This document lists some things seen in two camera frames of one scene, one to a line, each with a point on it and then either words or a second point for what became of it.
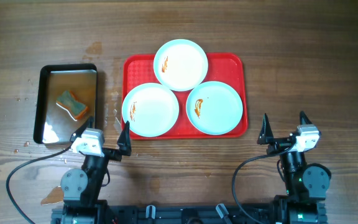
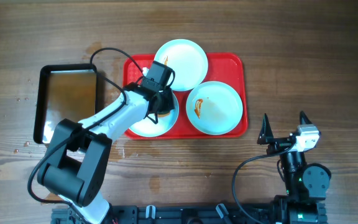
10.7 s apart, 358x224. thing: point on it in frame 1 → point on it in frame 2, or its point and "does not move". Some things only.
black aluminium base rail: [189, 214] does not move
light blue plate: [180, 65] does not move
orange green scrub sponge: [68, 101] → [163, 113]
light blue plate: [214, 108] does not move
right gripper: [266, 137] does not move
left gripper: [125, 145] → [169, 102]
